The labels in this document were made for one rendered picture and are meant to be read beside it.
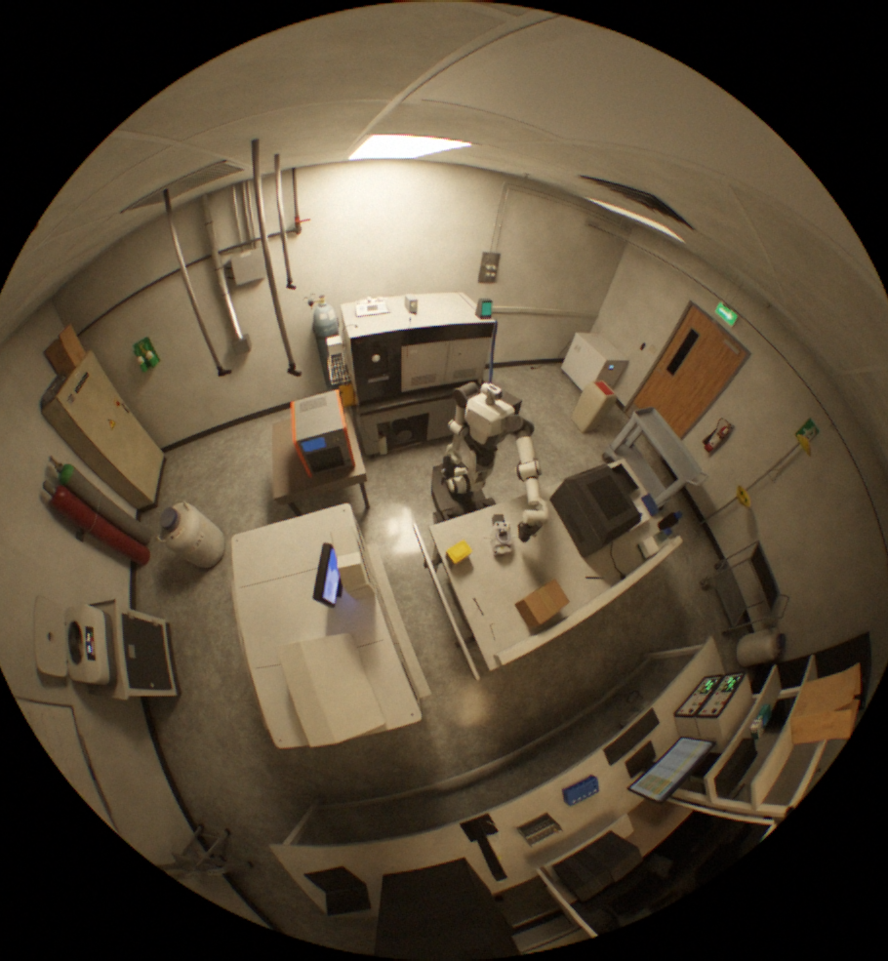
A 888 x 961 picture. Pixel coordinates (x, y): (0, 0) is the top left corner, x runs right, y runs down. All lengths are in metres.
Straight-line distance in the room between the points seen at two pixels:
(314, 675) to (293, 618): 0.27
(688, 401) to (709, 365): 0.63
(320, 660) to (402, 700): 0.30
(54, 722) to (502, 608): 3.63
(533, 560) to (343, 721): 1.35
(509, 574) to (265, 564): 1.27
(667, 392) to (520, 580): 3.65
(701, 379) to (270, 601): 4.67
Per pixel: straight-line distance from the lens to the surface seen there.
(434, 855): 2.11
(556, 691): 2.81
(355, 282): 3.23
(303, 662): 0.95
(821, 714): 2.17
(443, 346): 2.45
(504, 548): 1.67
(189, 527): 2.77
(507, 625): 1.66
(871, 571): 4.77
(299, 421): 2.03
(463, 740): 2.65
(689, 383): 4.48
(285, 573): 1.17
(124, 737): 3.70
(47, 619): 3.15
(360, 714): 1.01
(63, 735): 3.34
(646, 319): 4.78
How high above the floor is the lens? 2.48
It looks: 57 degrees down
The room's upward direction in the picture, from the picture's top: 10 degrees clockwise
